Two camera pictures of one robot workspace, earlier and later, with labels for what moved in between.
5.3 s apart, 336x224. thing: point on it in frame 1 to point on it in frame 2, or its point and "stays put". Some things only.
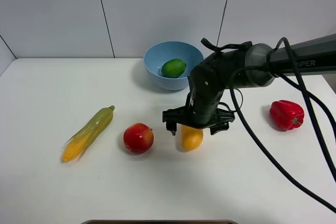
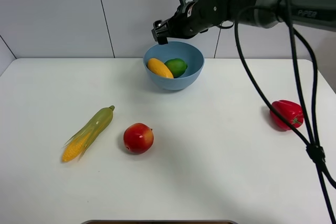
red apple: [138, 138] stays put
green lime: [173, 68] stays put
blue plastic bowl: [169, 64] stays put
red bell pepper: [286, 115] stays put
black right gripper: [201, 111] to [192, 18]
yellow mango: [191, 138] to [159, 67]
